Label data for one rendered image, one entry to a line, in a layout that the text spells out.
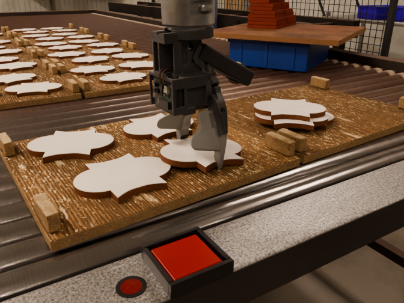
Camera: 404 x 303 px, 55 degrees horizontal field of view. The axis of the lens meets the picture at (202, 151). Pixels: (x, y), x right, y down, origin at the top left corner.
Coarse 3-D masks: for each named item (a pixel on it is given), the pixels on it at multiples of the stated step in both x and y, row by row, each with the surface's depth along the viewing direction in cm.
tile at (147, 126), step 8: (136, 120) 80; (144, 120) 80; (152, 120) 80; (192, 120) 80; (128, 128) 76; (136, 128) 76; (144, 128) 76; (152, 128) 76; (128, 136) 74; (136, 136) 73; (144, 136) 73; (152, 136) 73; (160, 136) 72; (168, 136) 74
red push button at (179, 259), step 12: (180, 240) 45; (192, 240) 45; (156, 252) 43; (168, 252) 43; (180, 252) 43; (192, 252) 43; (204, 252) 43; (168, 264) 42; (180, 264) 42; (192, 264) 42; (204, 264) 42; (180, 276) 40
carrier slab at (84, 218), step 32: (96, 128) 79; (192, 128) 79; (32, 160) 64; (64, 160) 64; (96, 160) 64; (256, 160) 65; (288, 160) 65; (32, 192) 54; (64, 192) 54; (160, 192) 54; (192, 192) 54; (64, 224) 47; (96, 224) 47; (128, 224) 50
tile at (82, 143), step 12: (60, 132) 73; (72, 132) 73; (84, 132) 73; (36, 144) 68; (48, 144) 68; (60, 144) 68; (72, 144) 68; (84, 144) 68; (96, 144) 68; (108, 144) 68; (36, 156) 66; (48, 156) 63; (60, 156) 64; (72, 156) 65; (84, 156) 65
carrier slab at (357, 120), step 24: (264, 96) 101; (288, 96) 101; (312, 96) 101; (336, 96) 101; (240, 120) 83; (336, 120) 83; (360, 120) 83; (384, 120) 83; (312, 144) 71; (336, 144) 71
